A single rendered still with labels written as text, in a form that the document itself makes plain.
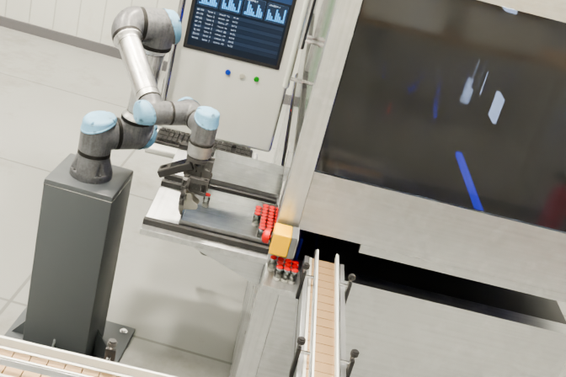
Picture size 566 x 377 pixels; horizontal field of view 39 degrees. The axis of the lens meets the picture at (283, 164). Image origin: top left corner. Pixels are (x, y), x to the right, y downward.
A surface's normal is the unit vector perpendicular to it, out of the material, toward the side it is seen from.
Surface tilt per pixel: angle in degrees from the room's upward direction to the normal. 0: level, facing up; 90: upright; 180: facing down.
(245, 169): 0
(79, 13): 90
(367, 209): 90
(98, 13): 90
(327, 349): 0
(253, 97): 90
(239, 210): 0
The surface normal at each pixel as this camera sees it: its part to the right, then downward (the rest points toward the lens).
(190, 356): 0.24, -0.89
